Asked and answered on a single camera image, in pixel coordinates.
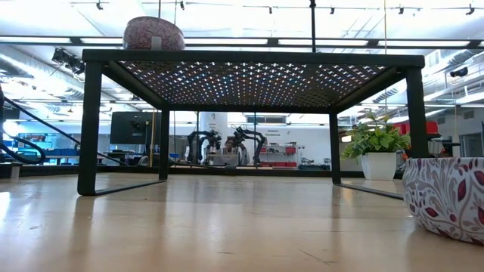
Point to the black ceiling camera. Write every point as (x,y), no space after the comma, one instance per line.
(459,72)

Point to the white column with cameras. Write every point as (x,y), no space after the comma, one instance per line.
(213,121)

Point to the black hanging ceiling device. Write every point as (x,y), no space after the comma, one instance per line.
(72,63)

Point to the black candlestick holder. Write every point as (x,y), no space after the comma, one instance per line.
(313,30)

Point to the green plant in white pot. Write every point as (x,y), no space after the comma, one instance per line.
(378,166)

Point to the yellow pole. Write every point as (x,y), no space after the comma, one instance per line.
(152,136)

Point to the black perforated metal rack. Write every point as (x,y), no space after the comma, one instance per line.
(249,58)

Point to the red box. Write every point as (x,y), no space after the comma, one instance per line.
(431,127)

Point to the small white post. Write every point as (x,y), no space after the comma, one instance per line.
(15,172)

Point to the red leaf patterned candle bowl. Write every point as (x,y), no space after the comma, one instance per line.
(446,196)

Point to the person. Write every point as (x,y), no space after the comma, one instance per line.
(230,145)

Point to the black monitor screen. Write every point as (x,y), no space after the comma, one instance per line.
(128,128)

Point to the shelf with red bins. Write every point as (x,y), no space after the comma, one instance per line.
(290,150)

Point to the pink patterned candle bowl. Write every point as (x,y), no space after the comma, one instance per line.
(143,34)

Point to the black background robot arm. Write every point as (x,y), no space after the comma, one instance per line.
(194,141)
(259,140)

